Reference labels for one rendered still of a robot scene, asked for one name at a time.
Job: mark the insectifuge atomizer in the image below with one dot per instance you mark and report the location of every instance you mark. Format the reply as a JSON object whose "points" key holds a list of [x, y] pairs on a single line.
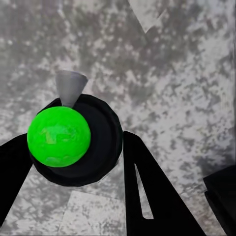
{"points": [[77, 138]]}

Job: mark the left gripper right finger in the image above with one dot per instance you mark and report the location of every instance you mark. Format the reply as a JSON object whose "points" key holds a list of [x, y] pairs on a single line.
{"points": [[171, 215]]}

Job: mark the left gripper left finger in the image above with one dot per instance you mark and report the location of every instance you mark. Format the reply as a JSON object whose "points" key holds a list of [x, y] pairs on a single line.
{"points": [[15, 163]]}

